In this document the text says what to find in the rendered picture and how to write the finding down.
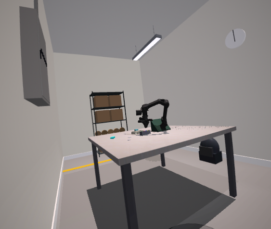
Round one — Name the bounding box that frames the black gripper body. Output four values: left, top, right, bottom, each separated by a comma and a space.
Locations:
138, 115, 153, 123

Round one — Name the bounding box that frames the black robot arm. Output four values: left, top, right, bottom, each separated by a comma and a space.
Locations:
136, 99, 169, 129

